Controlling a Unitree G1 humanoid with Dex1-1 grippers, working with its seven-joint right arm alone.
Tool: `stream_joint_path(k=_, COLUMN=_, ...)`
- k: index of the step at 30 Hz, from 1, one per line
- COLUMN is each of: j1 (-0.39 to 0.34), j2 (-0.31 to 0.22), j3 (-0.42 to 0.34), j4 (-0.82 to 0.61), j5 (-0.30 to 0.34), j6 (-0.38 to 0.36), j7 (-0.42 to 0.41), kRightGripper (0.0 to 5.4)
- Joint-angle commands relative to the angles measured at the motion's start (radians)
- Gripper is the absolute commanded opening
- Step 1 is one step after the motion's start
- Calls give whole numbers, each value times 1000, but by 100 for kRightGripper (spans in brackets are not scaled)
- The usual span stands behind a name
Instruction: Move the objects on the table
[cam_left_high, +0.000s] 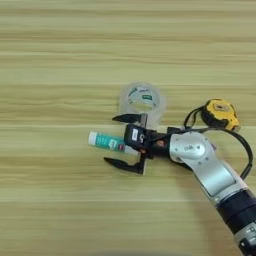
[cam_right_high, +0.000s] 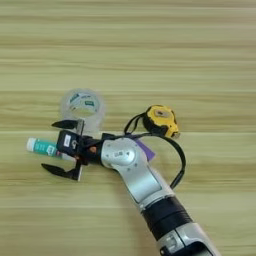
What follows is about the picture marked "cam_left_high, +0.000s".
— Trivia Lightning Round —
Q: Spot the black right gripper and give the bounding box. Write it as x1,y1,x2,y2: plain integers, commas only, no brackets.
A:
103,112,173,176

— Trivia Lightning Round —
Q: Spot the green white glue stick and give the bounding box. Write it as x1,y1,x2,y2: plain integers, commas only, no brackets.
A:
87,130,139,157

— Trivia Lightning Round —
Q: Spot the clear adhesive tape roll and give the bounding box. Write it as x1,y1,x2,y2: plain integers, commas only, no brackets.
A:
118,81,168,130

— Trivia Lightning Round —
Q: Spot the yellow black tape measure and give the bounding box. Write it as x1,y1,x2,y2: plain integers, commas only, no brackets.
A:
183,98,242,132

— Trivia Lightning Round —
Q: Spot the black box with white label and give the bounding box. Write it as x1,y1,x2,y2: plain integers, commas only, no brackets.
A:
123,123,148,151

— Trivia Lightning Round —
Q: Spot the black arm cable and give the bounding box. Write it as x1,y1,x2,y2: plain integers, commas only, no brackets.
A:
166,125,254,181

